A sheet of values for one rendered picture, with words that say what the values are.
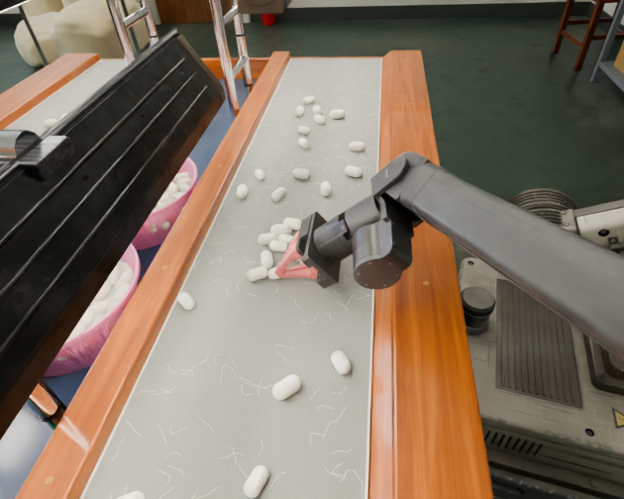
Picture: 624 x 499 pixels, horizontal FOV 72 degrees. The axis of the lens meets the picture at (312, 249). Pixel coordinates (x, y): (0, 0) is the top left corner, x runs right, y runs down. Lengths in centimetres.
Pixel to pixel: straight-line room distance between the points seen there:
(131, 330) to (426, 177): 43
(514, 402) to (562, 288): 59
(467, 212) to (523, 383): 56
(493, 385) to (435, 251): 33
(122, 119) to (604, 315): 35
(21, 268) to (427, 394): 43
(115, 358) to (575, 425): 76
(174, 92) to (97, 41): 290
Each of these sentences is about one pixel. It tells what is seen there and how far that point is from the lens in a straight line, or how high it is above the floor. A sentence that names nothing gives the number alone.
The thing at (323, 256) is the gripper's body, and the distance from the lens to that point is 59.
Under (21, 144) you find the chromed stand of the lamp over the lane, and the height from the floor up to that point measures 112.
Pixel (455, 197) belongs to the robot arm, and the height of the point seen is 97.
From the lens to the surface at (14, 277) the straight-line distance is 26.
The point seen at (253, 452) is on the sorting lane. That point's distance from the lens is 54.
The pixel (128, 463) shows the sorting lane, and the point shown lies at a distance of 57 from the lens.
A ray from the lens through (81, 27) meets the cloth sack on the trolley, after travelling 334.
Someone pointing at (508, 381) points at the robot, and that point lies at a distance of 93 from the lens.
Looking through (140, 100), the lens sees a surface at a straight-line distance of 38.
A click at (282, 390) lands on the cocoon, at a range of 54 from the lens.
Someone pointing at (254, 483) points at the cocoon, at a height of 76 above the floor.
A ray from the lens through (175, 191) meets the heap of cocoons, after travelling 93.
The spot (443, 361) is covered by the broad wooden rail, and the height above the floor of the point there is 76.
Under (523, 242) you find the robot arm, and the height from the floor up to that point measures 100.
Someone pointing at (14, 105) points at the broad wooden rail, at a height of 77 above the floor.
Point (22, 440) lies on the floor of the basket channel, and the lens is 74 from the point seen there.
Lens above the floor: 123
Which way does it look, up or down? 42 degrees down
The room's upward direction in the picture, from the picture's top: 4 degrees counter-clockwise
